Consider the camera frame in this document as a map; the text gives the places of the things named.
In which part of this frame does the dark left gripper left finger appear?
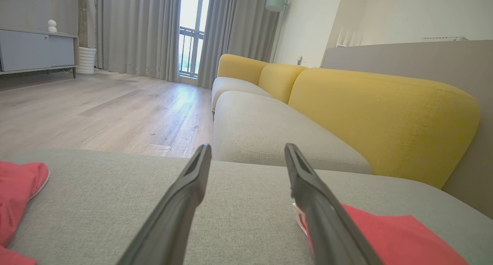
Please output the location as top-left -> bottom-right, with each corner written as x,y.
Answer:
117,143 -> 212,265

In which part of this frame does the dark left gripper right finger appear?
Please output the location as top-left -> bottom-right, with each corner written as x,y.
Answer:
284,143 -> 384,265

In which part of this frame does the red white number jersey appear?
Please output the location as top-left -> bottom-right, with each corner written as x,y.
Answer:
293,203 -> 470,265

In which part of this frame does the grey sofa seat cushion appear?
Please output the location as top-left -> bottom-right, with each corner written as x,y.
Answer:
211,91 -> 372,175
211,77 -> 273,112

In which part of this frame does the large yellow sofa backrest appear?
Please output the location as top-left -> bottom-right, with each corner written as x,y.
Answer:
288,68 -> 480,189

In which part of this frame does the small yellow sofa backrest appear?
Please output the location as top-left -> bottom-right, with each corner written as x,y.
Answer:
257,63 -> 309,104
217,54 -> 269,85

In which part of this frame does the red shorts white hem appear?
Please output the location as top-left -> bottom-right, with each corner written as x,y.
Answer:
0,161 -> 50,265

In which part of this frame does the white ribbed pot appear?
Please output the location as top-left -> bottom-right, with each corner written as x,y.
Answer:
77,47 -> 97,75

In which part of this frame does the white slatted rack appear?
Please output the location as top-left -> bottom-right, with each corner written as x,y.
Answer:
336,28 -> 362,48

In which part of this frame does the grey curtain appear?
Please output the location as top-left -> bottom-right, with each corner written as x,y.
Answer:
197,0 -> 285,89
96,0 -> 182,82

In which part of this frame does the balcony glass door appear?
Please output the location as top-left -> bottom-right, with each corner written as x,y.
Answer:
178,0 -> 211,79

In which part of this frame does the white flat device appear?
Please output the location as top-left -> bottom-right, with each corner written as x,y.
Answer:
422,36 -> 468,42

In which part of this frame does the grey low tv cabinet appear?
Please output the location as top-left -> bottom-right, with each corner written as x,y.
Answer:
0,26 -> 79,79

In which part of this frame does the brown rough trunk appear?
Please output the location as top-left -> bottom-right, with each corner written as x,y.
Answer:
78,0 -> 88,48

